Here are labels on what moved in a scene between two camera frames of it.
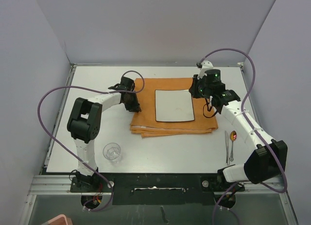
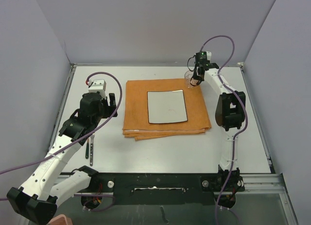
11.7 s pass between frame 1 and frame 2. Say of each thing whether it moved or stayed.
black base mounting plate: stayed
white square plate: moved
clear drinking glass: moved
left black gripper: moved
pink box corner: stayed
